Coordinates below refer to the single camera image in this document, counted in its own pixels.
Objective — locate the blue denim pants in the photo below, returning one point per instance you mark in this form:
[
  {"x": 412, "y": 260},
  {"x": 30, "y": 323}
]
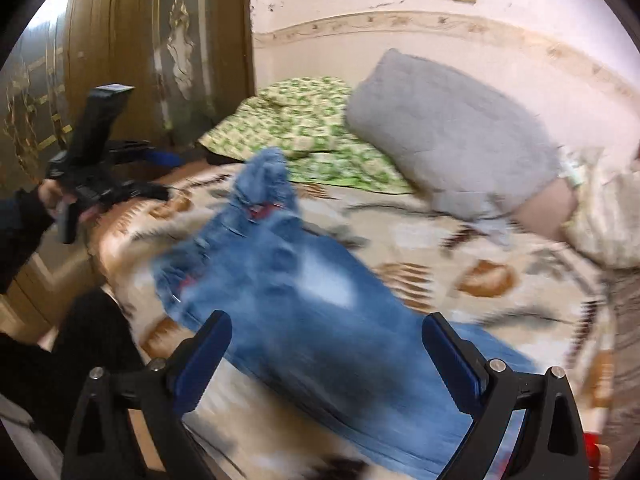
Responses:
[{"x": 320, "y": 320}]

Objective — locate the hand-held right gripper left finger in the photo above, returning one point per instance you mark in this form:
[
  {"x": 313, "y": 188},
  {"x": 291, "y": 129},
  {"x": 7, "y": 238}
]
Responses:
[{"x": 207, "y": 355}]

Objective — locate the person's left forearm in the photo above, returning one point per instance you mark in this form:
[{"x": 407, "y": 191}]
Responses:
[{"x": 22, "y": 235}]

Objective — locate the red glass bowl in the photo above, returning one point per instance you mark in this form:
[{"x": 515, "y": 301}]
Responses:
[{"x": 592, "y": 447}]

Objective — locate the person's left hand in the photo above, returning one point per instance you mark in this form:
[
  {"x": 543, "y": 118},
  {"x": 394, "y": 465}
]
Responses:
[{"x": 50, "y": 197}]

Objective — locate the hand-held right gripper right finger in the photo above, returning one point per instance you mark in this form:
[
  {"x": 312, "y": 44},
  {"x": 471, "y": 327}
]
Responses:
[{"x": 452, "y": 360}]

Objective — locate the leaf print blanket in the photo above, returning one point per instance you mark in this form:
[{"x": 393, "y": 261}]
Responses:
[{"x": 450, "y": 260}]

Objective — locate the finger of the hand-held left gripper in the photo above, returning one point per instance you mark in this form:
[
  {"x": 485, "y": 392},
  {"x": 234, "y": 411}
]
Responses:
[
  {"x": 160, "y": 157},
  {"x": 145, "y": 191}
]

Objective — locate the ornate wooden door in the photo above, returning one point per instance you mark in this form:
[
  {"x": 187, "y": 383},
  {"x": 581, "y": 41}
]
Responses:
[{"x": 140, "y": 50}]

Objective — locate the beige pillow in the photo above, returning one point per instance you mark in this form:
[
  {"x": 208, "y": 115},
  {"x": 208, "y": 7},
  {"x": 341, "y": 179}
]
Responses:
[{"x": 542, "y": 210}]

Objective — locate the person's black trouser leg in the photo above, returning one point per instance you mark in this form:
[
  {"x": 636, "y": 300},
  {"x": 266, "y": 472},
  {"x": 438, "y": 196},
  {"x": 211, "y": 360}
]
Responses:
[{"x": 75, "y": 360}]

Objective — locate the green checkered quilt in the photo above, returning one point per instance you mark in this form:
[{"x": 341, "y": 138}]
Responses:
[{"x": 310, "y": 115}]

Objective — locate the white patterned cloth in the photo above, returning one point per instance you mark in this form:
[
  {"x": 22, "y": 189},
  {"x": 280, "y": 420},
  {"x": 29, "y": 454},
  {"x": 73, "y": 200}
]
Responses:
[{"x": 607, "y": 215}]

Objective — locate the grey quilted pillow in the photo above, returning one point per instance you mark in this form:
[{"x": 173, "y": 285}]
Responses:
[{"x": 450, "y": 135}]

